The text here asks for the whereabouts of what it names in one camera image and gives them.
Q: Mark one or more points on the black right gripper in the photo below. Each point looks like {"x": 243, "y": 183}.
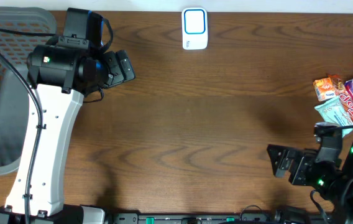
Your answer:
{"x": 304, "y": 157}

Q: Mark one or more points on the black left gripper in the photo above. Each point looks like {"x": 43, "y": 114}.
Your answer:
{"x": 116, "y": 70}

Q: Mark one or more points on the teal snack wrapper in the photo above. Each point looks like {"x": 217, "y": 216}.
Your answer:
{"x": 332, "y": 111}

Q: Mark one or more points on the small orange juice box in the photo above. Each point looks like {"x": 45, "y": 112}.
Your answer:
{"x": 324, "y": 89}

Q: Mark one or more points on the red Top chocolate bar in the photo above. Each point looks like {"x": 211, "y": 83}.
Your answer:
{"x": 344, "y": 97}

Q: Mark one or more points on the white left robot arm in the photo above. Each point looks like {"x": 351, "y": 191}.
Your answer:
{"x": 61, "y": 77}

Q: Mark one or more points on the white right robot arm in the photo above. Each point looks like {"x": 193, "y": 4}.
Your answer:
{"x": 340, "y": 194}

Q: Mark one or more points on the grey plastic mesh basket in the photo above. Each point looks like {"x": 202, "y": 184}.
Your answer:
{"x": 21, "y": 30}

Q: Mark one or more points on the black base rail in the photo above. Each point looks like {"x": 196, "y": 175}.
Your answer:
{"x": 247, "y": 217}

